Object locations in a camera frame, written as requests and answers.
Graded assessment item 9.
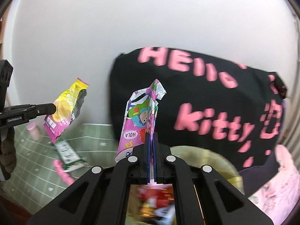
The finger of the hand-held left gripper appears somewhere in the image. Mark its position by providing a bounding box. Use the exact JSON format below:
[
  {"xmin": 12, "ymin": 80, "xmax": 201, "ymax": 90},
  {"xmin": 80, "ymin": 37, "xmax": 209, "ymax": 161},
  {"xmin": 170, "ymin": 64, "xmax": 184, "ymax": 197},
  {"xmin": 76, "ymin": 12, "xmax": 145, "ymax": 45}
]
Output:
[{"xmin": 22, "ymin": 102, "xmax": 57, "ymax": 120}]

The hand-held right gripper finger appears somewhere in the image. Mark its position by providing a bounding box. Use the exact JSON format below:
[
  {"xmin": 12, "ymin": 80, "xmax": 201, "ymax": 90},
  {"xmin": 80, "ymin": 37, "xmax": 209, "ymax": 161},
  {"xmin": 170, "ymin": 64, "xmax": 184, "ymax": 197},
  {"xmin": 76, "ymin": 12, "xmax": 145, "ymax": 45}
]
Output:
[
  {"xmin": 26, "ymin": 132, "xmax": 151, "ymax": 225},
  {"xmin": 152, "ymin": 132, "xmax": 275, "ymax": 225}
]

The yellow chips packet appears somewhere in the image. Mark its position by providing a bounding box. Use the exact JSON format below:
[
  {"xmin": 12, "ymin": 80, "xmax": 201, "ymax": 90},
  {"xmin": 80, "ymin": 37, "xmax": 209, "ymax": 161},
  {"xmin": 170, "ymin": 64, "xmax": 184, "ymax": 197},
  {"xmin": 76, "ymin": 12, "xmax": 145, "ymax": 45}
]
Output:
[{"xmin": 43, "ymin": 77, "xmax": 91, "ymax": 144}]

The pink cartoon snack packet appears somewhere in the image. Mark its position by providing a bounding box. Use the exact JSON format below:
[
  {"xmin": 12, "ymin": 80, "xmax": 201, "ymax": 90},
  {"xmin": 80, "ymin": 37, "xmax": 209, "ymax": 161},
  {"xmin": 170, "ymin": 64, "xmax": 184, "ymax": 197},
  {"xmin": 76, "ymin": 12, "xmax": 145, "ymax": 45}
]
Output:
[{"xmin": 114, "ymin": 79, "xmax": 167, "ymax": 186}]

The yellow-green plastic trash bag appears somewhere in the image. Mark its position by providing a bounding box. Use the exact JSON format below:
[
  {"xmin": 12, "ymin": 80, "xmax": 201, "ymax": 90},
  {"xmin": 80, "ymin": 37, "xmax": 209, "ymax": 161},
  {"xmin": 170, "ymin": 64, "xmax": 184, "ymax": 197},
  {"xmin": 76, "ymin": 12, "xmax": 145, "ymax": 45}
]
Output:
[{"xmin": 169, "ymin": 145, "xmax": 246, "ymax": 195}]

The person's left hand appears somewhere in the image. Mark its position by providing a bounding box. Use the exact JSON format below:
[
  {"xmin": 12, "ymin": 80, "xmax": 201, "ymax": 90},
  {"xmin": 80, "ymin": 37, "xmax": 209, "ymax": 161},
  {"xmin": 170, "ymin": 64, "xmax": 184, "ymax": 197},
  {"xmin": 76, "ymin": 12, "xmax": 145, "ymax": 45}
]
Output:
[{"xmin": 0, "ymin": 127, "xmax": 17, "ymax": 181}]

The small pink bottle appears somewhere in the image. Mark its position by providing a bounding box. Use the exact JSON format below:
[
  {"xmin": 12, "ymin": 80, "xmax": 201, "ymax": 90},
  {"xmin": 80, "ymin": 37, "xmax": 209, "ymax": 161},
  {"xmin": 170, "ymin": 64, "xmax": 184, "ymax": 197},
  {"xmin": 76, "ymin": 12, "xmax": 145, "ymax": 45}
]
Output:
[{"xmin": 26, "ymin": 123, "xmax": 41, "ymax": 141}]

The red snack packet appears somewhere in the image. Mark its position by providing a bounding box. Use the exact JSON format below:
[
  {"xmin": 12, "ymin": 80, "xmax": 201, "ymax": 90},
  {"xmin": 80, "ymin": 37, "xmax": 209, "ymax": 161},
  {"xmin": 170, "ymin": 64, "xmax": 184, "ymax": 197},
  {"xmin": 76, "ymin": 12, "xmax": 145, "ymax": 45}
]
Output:
[{"xmin": 135, "ymin": 185, "xmax": 175, "ymax": 208}]

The green and white packet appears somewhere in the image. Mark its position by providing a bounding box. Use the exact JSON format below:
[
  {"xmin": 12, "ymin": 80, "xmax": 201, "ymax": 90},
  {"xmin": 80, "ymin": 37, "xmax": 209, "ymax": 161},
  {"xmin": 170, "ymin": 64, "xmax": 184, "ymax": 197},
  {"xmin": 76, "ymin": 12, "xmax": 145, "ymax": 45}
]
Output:
[{"xmin": 53, "ymin": 138, "xmax": 89, "ymax": 173}]

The green grid mat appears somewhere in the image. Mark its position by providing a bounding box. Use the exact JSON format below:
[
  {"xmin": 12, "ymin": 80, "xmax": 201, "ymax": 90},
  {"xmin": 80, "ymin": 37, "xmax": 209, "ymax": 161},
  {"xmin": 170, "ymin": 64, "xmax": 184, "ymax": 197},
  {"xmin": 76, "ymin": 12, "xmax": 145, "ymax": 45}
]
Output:
[{"xmin": 0, "ymin": 123, "xmax": 123, "ymax": 216}]

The pink twisted soft item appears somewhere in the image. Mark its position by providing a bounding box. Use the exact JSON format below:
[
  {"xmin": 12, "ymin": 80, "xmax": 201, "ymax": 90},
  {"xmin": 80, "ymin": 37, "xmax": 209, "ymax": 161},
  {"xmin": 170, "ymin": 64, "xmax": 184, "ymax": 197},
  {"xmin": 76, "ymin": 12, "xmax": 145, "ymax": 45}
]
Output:
[{"xmin": 53, "ymin": 159, "xmax": 76, "ymax": 186}]

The black pillow with pink print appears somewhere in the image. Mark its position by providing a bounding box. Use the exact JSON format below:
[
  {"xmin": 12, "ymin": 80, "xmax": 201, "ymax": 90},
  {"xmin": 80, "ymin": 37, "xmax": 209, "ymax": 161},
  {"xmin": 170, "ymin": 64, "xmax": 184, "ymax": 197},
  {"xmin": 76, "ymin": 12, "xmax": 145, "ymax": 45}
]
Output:
[{"xmin": 109, "ymin": 46, "xmax": 288, "ymax": 172}]

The pink floral blanket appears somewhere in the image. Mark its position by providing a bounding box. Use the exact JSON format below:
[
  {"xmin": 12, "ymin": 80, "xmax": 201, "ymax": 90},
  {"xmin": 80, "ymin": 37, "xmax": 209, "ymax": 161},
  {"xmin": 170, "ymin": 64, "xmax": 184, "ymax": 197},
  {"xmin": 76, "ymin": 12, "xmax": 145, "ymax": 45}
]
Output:
[{"xmin": 248, "ymin": 144, "xmax": 299, "ymax": 224}]

